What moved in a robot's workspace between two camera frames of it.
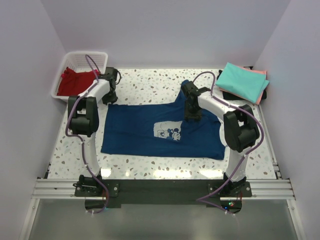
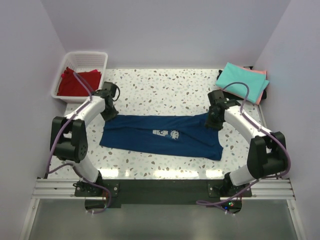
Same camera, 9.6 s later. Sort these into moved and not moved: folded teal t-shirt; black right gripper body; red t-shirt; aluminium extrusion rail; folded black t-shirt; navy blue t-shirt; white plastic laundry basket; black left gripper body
Moved: black left gripper body; navy blue t-shirt; black right gripper body
Not moved: folded teal t-shirt; red t-shirt; folded black t-shirt; white plastic laundry basket; aluminium extrusion rail
